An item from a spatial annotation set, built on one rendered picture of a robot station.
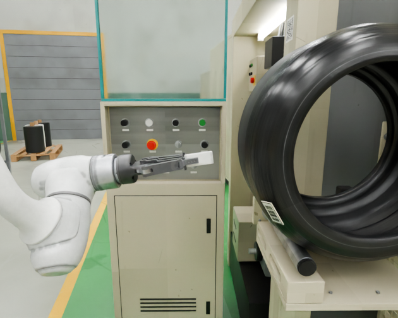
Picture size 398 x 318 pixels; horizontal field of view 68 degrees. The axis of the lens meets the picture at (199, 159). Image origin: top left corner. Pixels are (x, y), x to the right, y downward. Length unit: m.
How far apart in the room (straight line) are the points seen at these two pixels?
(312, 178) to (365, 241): 0.38
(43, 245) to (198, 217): 0.87
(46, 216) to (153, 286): 1.02
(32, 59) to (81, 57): 1.35
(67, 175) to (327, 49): 0.63
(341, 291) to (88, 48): 9.36
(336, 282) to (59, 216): 0.71
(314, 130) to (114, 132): 0.86
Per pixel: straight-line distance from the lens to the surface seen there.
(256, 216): 1.07
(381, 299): 0.92
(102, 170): 0.74
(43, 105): 10.01
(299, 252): 0.79
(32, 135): 6.86
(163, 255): 1.51
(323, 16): 1.09
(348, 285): 0.93
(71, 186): 0.74
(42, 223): 0.67
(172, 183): 1.37
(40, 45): 10.07
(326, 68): 0.67
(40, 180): 0.80
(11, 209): 0.64
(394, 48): 0.73
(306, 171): 1.09
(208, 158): 0.74
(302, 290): 0.80
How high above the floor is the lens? 1.29
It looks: 12 degrees down
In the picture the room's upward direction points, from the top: straight up
